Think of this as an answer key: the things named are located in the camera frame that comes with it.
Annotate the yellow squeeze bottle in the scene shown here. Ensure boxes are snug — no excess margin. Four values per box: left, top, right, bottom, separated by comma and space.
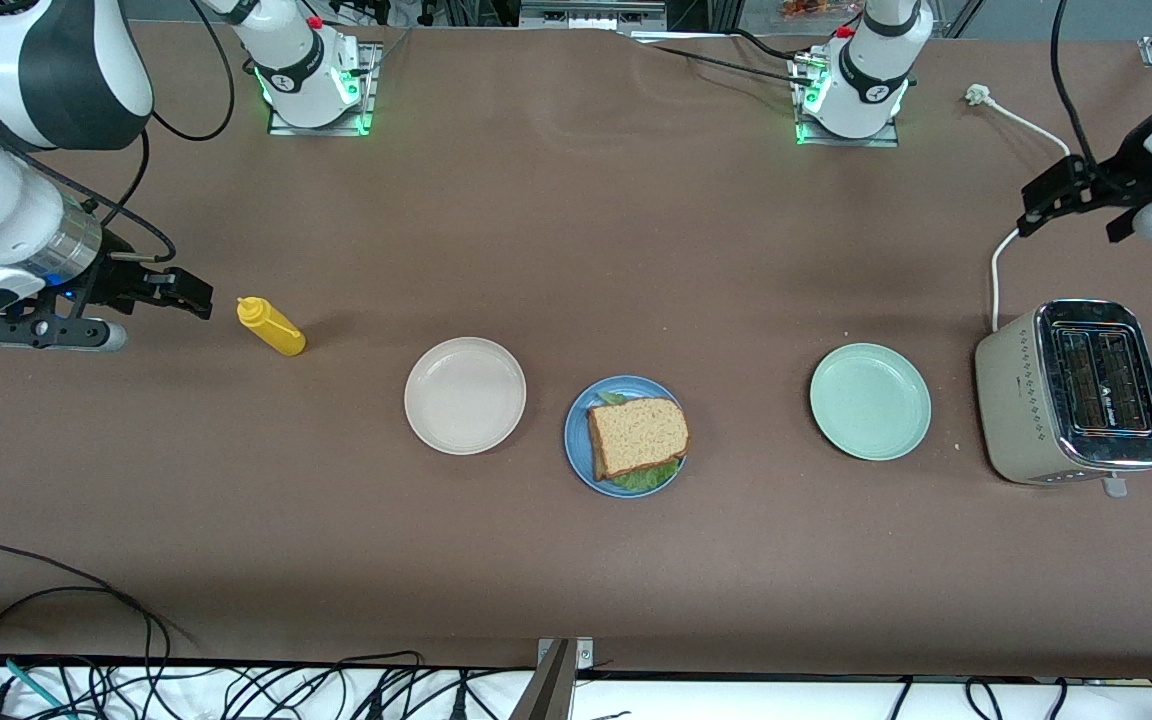
236, 296, 307, 357

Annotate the green lettuce leaf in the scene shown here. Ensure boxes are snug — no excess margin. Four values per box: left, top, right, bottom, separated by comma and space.
596, 390, 683, 491

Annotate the pale green round plate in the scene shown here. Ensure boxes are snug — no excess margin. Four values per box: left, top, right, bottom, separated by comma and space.
809, 343, 933, 462

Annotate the beige round plate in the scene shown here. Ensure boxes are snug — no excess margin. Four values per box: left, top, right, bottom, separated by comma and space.
404, 337, 527, 456

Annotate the blue round plate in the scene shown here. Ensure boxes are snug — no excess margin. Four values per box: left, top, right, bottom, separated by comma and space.
564, 375, 691, 499

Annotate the beige steel toaster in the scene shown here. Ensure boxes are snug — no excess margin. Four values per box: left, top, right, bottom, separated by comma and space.
974, 299, 1152, 499

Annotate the silver power strip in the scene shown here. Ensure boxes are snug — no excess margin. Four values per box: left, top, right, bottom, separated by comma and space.
519, 0, 667, 31

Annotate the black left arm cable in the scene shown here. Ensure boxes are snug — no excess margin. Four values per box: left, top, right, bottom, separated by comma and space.
1049, 0, 1102, 176

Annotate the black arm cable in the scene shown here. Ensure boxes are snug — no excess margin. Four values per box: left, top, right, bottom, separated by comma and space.
1049, 0, 1102, 176
31, 0, 237, 266

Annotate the white toaster power cable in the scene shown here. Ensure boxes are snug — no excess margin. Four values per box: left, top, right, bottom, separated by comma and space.
966, 84, 1072, 333

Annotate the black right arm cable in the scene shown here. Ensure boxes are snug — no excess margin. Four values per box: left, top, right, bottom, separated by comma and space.
31, 0, 237, 266

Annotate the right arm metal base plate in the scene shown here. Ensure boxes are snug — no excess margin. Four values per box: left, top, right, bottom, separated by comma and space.
266, 40, 379, 137

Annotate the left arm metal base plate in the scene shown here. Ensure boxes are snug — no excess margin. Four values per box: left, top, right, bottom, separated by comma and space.
791, 50, 902, 148

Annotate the black base cable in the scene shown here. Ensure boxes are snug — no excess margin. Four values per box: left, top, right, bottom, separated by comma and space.
626, 28, 817, 89

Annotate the black tangled cable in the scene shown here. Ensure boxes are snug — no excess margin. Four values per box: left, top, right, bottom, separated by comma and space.
206, 652, 497, 720

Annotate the teal cable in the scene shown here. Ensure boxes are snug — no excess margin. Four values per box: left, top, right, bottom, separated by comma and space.
0, 652, 72, 719

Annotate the grey metal bracket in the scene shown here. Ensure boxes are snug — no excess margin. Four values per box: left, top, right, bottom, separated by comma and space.
511, 637, 595, 720

